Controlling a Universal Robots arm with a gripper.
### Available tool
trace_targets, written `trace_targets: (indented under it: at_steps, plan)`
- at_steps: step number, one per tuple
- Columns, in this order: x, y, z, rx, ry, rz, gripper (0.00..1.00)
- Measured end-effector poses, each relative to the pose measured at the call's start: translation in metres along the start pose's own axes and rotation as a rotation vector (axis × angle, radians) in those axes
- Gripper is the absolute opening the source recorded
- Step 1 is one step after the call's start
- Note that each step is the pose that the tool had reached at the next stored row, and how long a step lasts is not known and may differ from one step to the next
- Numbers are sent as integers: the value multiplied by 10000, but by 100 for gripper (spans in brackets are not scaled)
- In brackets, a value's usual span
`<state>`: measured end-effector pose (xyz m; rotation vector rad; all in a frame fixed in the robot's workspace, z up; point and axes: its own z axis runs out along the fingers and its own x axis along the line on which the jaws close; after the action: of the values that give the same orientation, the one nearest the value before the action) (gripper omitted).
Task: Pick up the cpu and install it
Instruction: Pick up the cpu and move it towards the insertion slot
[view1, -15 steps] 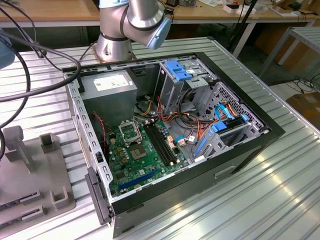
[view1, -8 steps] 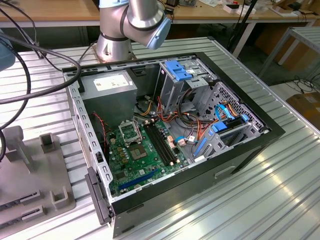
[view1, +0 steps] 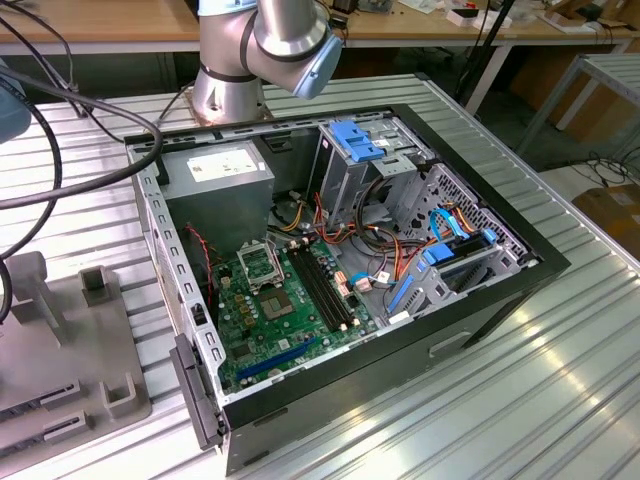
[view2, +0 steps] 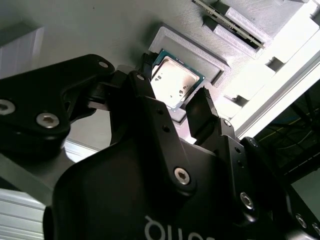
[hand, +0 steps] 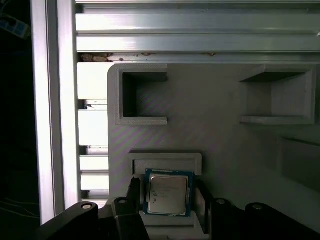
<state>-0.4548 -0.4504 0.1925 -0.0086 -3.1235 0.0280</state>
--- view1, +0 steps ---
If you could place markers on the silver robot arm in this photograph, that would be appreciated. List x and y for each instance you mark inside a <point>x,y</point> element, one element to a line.
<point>225,90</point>

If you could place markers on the CPU socket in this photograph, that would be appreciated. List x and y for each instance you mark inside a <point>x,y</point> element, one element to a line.
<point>274,305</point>

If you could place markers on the peach board connector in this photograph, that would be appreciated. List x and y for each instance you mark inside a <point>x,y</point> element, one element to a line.
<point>344,291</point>
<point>341,276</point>

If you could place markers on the black RAM slot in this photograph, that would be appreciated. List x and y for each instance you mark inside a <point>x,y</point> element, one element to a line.
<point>331,285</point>
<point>313,291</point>
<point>325,287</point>
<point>319,289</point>

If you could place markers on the socket locking lever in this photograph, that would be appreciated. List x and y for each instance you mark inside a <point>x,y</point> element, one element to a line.
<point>278,262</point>

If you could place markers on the grey metal drive cage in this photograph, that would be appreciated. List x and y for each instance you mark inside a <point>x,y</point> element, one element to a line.
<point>345,185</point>

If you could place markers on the grey power supply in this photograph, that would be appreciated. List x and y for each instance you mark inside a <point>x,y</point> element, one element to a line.
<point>220,210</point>

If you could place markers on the blue drive bay latch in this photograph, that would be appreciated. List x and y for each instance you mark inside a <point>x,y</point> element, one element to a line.
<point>352,137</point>

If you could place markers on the white paper tag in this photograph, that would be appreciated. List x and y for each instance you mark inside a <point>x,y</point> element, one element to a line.
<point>398,318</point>

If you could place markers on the hard disk in blue carrier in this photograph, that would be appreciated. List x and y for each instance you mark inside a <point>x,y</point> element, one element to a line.
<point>435,255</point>

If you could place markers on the green motherboard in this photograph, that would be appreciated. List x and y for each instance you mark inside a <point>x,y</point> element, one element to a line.
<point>260,342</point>

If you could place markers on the white power supply label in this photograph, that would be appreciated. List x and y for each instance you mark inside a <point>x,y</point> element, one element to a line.
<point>225,166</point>

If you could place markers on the grey metal disk bay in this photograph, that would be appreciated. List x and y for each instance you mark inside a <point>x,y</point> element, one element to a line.
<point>430,295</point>

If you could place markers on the black case fan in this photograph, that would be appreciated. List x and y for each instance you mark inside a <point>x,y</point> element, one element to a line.
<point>200,272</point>

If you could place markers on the blue expansion slot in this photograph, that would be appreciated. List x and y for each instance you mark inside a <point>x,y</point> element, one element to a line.
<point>275,359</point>

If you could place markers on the black PC case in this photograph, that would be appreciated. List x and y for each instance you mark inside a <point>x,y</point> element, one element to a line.
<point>350,400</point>

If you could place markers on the grey parts rack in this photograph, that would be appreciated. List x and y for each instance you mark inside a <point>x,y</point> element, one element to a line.
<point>95,345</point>

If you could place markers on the white flat box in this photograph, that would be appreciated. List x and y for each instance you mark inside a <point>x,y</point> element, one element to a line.
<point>467,16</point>

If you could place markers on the black tripod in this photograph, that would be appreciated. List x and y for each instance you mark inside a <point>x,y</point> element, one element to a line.
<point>493,32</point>

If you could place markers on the wooden desk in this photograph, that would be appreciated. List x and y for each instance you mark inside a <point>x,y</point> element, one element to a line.
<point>125,20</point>

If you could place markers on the large brown cardboard box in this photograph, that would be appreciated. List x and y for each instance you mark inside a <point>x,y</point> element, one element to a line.
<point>595,115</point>

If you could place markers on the blue plastic bay rail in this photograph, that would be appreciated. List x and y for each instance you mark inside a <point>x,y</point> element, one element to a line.
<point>400,295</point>

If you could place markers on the grey metal frame table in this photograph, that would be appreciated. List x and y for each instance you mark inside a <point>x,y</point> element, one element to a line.
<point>615,67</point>

